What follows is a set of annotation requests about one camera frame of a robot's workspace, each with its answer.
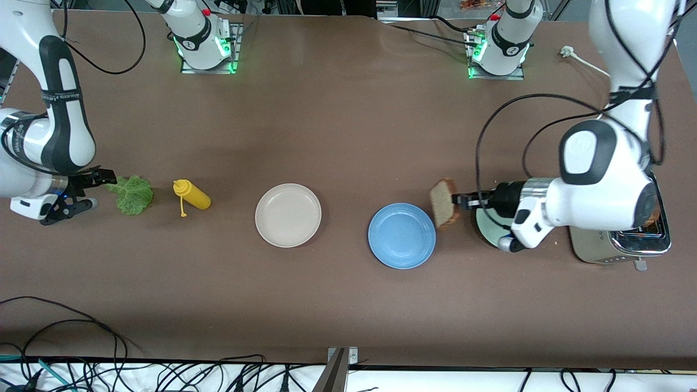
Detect green lettuce leaf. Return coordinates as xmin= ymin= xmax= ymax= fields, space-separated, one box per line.
xmin=106 ymin=175 xmax=154 ymax=216

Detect blue plate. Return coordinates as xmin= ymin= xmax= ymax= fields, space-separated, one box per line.
xmin=368 ymin=203 xmax=437 ymax=270

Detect yellow squeeze bottle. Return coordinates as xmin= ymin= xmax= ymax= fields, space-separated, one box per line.
xmin=173 ymin=179 xmax=212 ymax=218

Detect green plate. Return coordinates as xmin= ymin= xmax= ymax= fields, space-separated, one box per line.
xmin=476 ymin=209 xmax=517 ymax=252

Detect white plate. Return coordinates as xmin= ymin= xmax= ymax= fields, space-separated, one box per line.
xmin=255 ymin=183 xmax=322 ymax=249

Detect beige chrome toaster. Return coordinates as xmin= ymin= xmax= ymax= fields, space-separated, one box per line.
xmin=569 ymin=169 xmax=671 ymax=272

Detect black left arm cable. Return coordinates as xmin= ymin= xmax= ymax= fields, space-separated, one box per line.
xmin=475 ymin=0 xmax=678 ymax=229

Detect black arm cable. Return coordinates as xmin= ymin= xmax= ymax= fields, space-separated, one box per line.
xmin=52 ymin=0 xmax=146 ymax=76
xmin=475 ymin=0 xmax=678 ymax=229

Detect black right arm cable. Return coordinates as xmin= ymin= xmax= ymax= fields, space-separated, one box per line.
xmin=52 ymin=0 xmax=146 ymax=76

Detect black looped table cable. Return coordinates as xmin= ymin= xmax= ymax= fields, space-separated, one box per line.
xmin=21 ymin=319 xmax=119 ymax=363
xmin=0 ymin=296 xmax=129 ymax=360

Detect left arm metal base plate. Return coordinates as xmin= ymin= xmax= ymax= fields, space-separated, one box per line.
xmin=466 ymin=27 xmax=526 ymax=81

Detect white toaster power cord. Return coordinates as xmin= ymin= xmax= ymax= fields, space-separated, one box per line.
xmin=561 ymin=46 xmax=612 ymax=78

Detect black base cable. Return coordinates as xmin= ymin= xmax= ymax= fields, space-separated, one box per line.
xmin=381 ymin=15 xmax=480 ymax=47

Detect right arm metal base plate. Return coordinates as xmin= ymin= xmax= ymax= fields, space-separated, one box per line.
xmin=180 ymin=23 xmax=243 ymax=75

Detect teal cable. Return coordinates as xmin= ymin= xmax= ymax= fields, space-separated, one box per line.
xmin=0 ymin=355 xmax=71 ymax=390

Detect silver metal table bracket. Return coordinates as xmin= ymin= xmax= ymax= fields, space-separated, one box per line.
xmin=313 ymin=347 xmax=360 ymax=392

